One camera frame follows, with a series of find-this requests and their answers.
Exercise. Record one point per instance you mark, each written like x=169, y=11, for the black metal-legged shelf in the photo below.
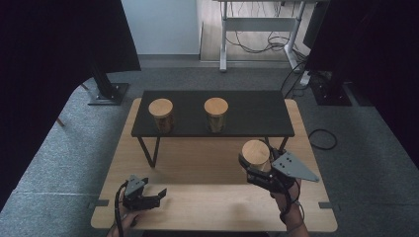
x=257, y=112

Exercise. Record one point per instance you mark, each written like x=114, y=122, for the white power strip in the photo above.
x=305, y=79

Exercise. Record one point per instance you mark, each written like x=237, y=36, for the person's left hand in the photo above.
x=123, y=222

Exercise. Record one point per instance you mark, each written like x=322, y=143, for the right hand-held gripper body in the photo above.
x=283, y=171

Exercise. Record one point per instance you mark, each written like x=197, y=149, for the black curtain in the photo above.
x=378, y=49
x=46, y=65

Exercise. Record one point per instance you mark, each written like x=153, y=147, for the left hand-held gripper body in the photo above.
x=138, y=199

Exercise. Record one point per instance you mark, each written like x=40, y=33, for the grey tape strip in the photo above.
x=100, y=203
x=326, y=205

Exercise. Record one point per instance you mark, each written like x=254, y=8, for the person's right hand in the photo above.
x=285, y=200

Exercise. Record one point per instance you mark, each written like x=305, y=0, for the white metal desk frame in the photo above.
x=260, y=24

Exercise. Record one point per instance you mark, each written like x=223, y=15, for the glass jar with bamboo lid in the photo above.
x=161, y=110
x=216, y=108
x=255, y=154

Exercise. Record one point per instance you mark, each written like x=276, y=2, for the black stand with base plate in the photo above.
x=331, y=94
x=107, y=89

